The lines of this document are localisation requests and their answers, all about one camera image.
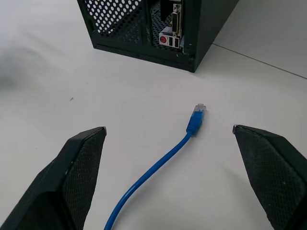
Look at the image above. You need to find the black computer case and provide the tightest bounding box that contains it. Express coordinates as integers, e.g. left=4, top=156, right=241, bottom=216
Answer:
left=76, top=0, right=240, bottom=73

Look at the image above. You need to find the blue ethernet cable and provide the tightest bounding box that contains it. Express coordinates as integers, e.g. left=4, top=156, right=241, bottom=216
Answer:
left=103, top=103, right=207, bottom=230

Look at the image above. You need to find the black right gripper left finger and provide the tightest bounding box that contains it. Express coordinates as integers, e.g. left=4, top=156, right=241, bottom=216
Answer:
left=0, top=126, right=107, bottom=230

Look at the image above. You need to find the motherboard port panel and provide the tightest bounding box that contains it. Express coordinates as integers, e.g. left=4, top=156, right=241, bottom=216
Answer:
left=158, top=2, right=185, bottom=49

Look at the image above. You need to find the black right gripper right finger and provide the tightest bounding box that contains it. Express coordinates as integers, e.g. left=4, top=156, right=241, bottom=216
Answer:
left=232, top=124, right=307, bottom=230

